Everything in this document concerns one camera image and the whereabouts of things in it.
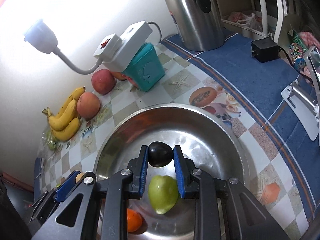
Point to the green mango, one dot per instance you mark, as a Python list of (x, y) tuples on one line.
[(163, 195)]

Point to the stainless steel kettle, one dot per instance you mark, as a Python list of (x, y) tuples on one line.
[(192, 15)]

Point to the dark plum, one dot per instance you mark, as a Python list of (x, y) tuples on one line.
[(160, 154)]

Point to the white shelf frame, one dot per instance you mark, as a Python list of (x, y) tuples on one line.
[(280, 7)]

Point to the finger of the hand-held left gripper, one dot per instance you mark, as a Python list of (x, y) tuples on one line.
[(65, 186)]

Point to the teal plastic box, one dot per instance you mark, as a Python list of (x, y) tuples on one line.
[(147, 70)]

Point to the white gooseneck lamp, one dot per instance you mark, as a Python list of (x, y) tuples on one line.
[(42, 36)]

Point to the clear plastic clamshell box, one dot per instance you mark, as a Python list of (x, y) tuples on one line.
[(48, 138)]

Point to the blue cloth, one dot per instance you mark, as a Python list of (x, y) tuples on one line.
[(250, 85)]

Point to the stainless steel plate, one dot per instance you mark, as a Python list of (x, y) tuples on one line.
[(212, 150)]

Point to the white power strip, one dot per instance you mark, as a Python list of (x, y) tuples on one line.
[(133, 37)]

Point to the middle red apple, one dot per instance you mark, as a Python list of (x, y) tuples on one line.
[(103, 81)]

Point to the checkered printed tablecloth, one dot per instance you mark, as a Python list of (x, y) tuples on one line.
[(182, 80)]

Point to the red peach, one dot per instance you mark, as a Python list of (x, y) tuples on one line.
[(88, 105)]

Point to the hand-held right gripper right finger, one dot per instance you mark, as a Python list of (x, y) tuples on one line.
[(178, 172)]

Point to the green lime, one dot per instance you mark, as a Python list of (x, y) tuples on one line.
[(52, 145)]

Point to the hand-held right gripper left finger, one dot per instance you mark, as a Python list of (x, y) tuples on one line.
[(143, 172)]

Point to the colourful printed packet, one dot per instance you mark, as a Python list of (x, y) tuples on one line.
[(298, 50)]

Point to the orange mandarin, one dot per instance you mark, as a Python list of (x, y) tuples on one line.
[(133, 220)]

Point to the plastic bag with red contents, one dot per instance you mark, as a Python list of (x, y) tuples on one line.
[(246, 20)]

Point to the black power adapter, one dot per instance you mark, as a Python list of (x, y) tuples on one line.
[(265, 50)]

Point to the yellow banana bunch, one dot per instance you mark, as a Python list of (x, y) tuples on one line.
[(63, 123)]

